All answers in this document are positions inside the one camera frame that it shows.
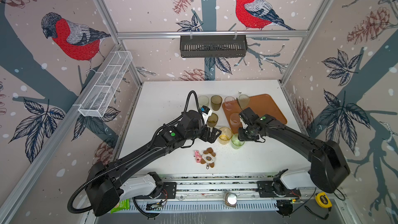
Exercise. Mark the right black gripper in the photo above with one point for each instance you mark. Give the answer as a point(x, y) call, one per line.
point(241, 136)

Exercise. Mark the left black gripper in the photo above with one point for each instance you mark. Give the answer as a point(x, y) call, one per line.
point(213, 137)

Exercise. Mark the yellow clear glass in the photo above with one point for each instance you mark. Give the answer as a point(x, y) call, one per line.
point(225, 136)

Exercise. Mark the bright green clear glass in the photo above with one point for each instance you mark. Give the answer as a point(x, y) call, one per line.
point(236, 143)

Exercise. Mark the pink textured glass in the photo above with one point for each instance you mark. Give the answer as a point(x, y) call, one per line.
point(234, 122)

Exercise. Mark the tall brown textured glass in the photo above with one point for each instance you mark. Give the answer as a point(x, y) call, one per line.
point(216, 102)

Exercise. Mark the pale green textured glass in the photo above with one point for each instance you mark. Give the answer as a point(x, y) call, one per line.
point(244, 101)

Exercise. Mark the pink ribbed clear glass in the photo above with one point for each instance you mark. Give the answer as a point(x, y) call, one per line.
point(229, 102)

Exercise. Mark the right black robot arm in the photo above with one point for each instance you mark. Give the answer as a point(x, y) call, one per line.
point(328, 168)

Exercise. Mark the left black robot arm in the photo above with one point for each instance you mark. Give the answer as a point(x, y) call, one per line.
point(108, 184)

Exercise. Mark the brown plastic tray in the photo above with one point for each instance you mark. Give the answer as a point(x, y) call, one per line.
point(261, 105)

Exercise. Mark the short brown textured glass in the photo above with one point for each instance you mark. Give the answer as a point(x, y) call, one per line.
point(212, 120)

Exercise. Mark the pink small toy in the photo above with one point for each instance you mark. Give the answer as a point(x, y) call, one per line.
point(198, 156)

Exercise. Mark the tall pale green glass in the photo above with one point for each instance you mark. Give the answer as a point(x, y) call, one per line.
point(203, 100)

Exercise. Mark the silver round knob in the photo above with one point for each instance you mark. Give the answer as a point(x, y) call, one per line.
point(230, 200)

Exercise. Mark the yellow tape measure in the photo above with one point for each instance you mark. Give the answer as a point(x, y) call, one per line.
point(323, 200)

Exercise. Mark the green snack packet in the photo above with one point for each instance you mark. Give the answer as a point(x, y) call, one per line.
point(121, 206)

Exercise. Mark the brown flower plush keychain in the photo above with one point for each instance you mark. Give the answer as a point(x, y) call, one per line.
point(208, 157)

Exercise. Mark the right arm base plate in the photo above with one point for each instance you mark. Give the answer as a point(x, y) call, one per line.
point(270, 189)

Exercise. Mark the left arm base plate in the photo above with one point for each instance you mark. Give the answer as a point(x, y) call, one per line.
point(168, 191)

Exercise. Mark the black hanging wire basket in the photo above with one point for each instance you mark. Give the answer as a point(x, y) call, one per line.
point(213, 46)

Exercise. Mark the white mesh wall shelf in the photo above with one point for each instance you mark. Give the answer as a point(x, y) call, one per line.
point(99, 98)

